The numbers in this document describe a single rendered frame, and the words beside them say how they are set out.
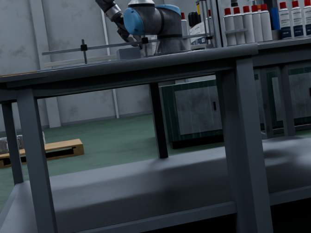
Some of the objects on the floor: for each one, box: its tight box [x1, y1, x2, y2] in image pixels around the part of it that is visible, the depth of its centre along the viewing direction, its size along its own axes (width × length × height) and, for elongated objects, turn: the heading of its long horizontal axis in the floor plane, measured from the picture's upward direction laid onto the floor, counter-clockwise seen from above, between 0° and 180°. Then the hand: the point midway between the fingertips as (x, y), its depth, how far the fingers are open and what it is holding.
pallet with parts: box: [0, 132, 84, 168], centre depth 587 cm, size 115×80×32 cm
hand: (140, 46), depth 228 cm, fingers closed, pressing on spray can
